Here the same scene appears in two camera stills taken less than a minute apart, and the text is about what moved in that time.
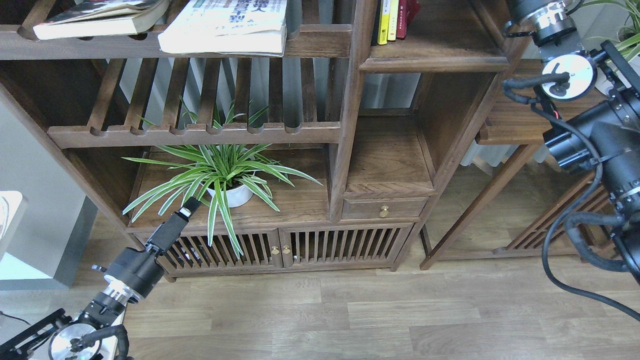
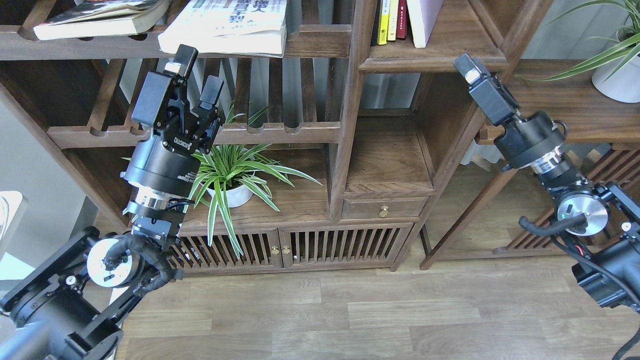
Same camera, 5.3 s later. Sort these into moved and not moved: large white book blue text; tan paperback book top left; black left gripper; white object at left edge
Moved: black left gripper
Not moved: tan paperback book top left; large white book blue text; white object at left edge
